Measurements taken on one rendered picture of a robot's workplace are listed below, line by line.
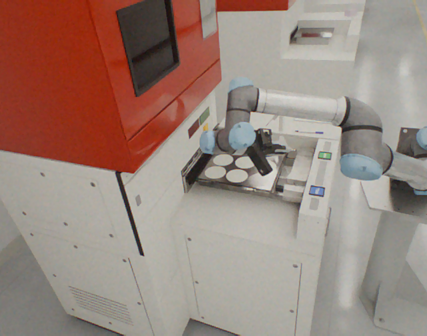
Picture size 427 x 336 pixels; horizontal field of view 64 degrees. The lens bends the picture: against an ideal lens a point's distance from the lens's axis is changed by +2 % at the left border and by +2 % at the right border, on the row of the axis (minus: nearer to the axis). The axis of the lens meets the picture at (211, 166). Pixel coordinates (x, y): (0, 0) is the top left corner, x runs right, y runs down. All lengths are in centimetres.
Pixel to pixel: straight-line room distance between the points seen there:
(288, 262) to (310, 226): 18
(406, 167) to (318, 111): 36
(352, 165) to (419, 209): 61
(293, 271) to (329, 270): 95
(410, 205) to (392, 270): 52
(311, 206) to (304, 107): 42
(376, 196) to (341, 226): 104
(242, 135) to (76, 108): 49
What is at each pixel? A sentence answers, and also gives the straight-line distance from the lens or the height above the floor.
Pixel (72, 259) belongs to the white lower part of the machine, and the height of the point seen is 65.
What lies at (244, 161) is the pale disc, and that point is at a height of 90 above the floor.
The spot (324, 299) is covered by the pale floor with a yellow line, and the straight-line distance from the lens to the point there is 224.
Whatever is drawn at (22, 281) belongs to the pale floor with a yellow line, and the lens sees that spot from 273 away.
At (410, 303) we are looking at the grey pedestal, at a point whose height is 1.
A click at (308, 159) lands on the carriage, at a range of 171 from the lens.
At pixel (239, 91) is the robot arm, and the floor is 143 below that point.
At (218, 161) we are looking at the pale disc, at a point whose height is 90.
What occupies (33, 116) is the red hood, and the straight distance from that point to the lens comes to 123.
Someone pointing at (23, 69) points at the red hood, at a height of 155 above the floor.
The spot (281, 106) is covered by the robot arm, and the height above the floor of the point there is 138.
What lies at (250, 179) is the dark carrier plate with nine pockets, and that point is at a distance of 153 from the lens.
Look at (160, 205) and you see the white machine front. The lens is 138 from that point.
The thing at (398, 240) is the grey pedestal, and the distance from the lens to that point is 190.
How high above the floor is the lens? 183
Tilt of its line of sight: 35 degrees down
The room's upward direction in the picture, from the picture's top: 6 degrees counter-clockwise
